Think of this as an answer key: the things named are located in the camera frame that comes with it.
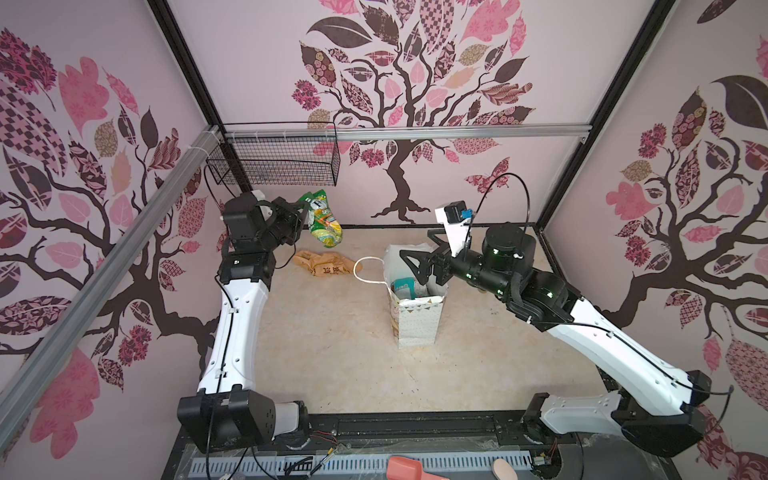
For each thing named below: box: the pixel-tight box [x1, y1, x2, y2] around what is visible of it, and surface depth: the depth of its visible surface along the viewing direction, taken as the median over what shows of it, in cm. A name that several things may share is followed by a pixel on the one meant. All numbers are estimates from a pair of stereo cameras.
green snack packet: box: [298, 190, 343, 249], surface depth 73 cm
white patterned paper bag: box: [354, 243, 448, 349], surface depth 78 cm
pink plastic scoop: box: [386, 456, 451, 480], surface depth 70 cm
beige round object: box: [492, 458, 518, 480], surface depth 69 cm
